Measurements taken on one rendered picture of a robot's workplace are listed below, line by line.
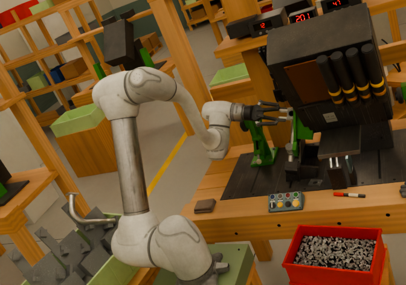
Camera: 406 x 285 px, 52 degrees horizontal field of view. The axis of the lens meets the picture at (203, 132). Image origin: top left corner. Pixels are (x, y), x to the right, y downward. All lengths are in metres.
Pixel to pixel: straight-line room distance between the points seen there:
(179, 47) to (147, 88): 0.80
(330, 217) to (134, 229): 0.80
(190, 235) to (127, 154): 0.39
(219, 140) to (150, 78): 0.57
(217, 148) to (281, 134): 0.51
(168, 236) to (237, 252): 0.33
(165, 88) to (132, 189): 0.41
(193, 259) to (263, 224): 0.49
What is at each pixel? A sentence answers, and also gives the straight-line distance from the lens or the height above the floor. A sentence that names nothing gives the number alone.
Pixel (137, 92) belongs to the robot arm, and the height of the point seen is 1.64.
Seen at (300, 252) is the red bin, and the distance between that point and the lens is 1.68.
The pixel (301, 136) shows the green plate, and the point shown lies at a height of 1.13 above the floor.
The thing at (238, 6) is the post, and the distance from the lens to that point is 2.10.
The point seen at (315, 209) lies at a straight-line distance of 1.81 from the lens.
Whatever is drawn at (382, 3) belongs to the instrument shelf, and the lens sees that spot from 1.91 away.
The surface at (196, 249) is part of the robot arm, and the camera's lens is 1.53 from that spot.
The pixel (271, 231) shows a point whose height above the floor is 0.80.
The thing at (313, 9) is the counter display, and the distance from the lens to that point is 1.95.
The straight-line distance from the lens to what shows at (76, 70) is 7.43.
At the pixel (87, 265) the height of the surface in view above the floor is 0.90.
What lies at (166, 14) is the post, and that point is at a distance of 2.24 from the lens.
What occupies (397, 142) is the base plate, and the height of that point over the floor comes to 0.90.
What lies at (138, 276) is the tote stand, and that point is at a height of 0.79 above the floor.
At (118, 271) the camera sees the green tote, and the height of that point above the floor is 0.88.
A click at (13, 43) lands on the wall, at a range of 10.37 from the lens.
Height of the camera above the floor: 2.01
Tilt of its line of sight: 23 degrees down
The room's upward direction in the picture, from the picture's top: 23 degrees counter-clockwise
